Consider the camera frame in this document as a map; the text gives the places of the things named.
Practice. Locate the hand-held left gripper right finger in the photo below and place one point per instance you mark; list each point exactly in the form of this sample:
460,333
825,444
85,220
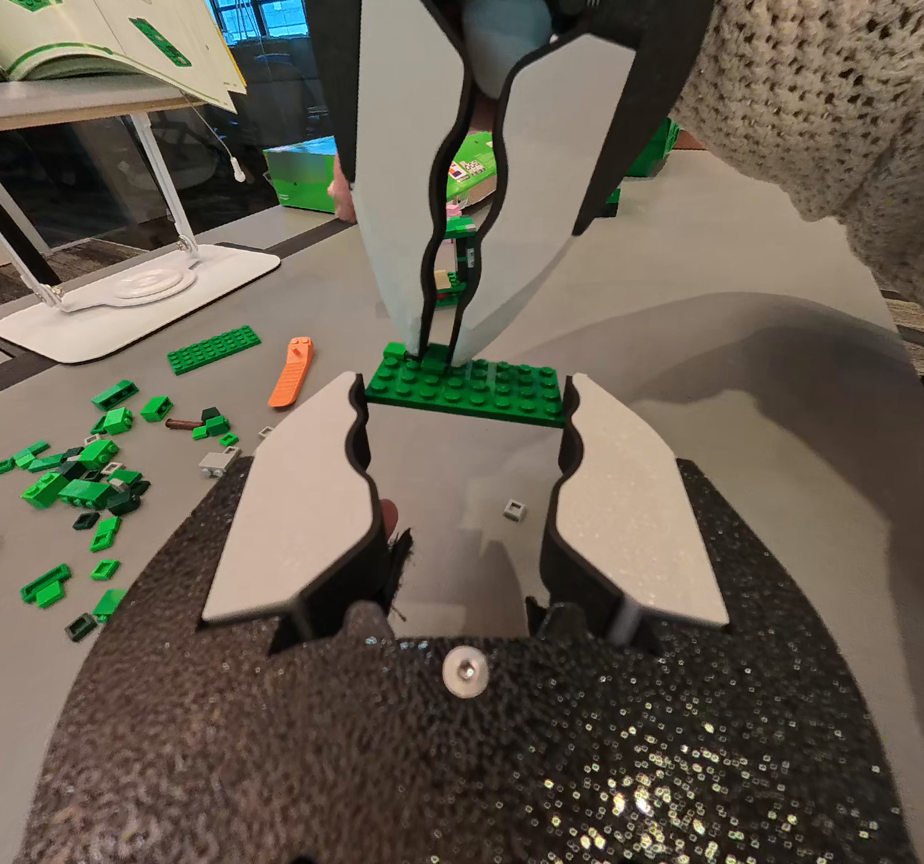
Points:
635,524

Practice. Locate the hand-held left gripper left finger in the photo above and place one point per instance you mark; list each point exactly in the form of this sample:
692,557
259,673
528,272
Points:
296,510

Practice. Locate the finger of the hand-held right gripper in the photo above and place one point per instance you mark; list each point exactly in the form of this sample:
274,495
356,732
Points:
556,156
397,156

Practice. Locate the green lego block model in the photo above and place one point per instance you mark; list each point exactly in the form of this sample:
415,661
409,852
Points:
458,257

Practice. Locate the green lego base plate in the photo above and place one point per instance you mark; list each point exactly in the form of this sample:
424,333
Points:
491,395
213,350

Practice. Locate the pile of lego pieces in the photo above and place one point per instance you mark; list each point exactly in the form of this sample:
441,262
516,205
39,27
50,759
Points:
79,474

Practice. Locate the person's right forearm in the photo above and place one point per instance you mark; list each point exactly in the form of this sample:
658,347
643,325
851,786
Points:
816,84

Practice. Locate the green lego box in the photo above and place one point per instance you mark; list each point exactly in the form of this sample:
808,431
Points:
303,171

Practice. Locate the small grey lego tile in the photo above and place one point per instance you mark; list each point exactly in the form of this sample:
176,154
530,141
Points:
514,509

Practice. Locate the brown lego bar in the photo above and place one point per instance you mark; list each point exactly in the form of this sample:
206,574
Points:
182,424

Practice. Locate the lego instruction booklet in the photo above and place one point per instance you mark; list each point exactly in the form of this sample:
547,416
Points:
86,5

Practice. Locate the person's right hand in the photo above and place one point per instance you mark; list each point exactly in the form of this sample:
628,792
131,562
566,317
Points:
343,192

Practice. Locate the person's left hand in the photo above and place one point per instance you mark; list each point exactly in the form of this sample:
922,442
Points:
390,521

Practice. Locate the orange brick separator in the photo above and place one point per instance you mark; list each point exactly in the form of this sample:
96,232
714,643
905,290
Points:
290,373

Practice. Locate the white book stand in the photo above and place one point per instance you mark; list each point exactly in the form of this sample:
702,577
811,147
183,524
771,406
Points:
144,286

